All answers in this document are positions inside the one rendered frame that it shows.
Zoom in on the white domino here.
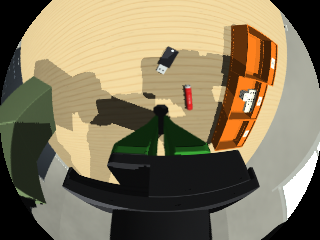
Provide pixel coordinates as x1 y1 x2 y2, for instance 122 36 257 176
243 89 257 112

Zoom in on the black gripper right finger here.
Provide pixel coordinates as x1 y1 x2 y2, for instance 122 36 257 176
164 115 211 156

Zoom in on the black usb stick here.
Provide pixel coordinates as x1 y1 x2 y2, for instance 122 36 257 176
156 47 179 74

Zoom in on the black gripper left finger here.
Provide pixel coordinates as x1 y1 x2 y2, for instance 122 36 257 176
110 115 158 156

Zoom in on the white die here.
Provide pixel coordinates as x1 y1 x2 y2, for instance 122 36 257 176
239 90 250 101

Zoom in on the orange bin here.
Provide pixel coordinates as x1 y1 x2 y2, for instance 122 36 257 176
211 24 278 151

